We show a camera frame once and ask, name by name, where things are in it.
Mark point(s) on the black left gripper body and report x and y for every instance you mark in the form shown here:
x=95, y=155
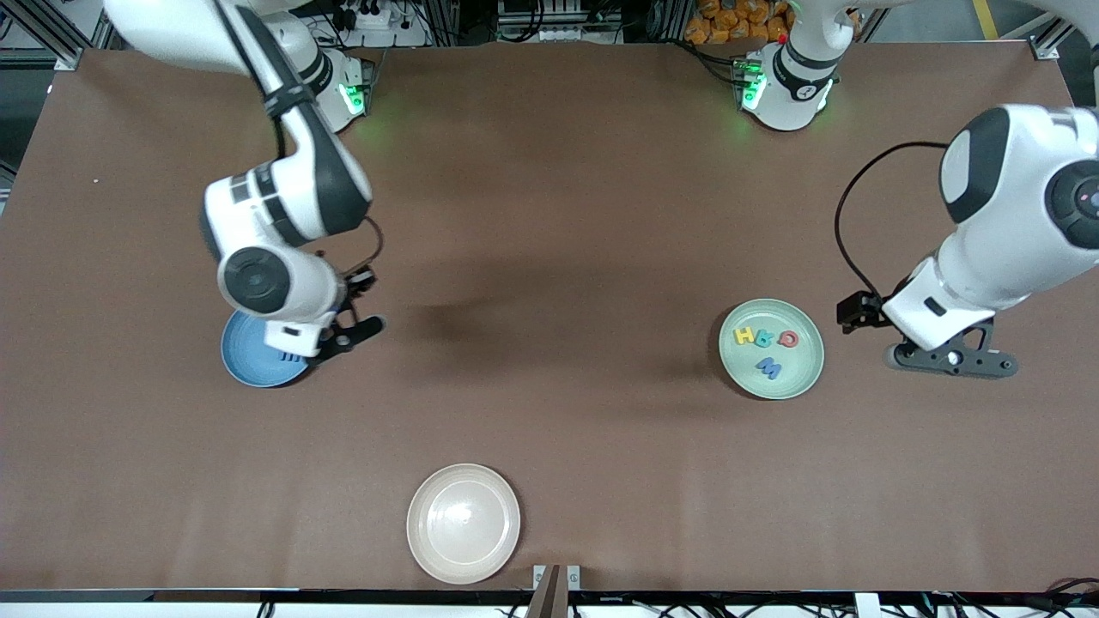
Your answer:
x=861, y=310

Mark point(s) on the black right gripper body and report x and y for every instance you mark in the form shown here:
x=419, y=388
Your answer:
x=355, y=283

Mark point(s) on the red capital letter Q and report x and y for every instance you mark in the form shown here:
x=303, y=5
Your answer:
x=780, y=339

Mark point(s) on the teal capital letter R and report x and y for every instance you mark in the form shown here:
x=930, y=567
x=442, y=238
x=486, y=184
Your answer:
x=769, y=340

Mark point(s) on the blue capital letter W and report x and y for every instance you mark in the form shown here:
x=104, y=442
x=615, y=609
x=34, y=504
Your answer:
x=768, y=369

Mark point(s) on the yellow capital letter H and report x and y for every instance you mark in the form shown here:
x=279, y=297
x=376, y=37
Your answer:
x=743, y=335

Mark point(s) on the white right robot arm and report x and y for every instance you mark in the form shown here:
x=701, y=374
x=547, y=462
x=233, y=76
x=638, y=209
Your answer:
x=292, y=197

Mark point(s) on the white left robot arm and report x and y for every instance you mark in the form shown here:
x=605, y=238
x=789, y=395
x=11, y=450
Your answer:
x=1013, y=240

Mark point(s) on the pale green plate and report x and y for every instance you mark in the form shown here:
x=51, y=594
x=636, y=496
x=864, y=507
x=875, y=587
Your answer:
x=803, y=382

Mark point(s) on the blue plate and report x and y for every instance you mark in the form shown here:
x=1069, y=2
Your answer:
x=249, y=360

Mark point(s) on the white power strip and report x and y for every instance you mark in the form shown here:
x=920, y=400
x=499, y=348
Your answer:
x=391, y=36

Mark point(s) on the beige plate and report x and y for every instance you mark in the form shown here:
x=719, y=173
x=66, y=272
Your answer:
x=464, y=524

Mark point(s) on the pile of orange items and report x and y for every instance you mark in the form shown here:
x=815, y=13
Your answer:
x=725, y=21

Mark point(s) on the black equipment rack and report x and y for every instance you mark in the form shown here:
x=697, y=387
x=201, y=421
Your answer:
x=558, y=21

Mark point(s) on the aluminium frame profile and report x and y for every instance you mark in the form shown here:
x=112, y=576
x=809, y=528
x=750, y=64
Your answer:
x=1049, y=47
x=69, y=56

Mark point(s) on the metal camera post bracket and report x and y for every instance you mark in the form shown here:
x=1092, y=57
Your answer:
x=549, y=592

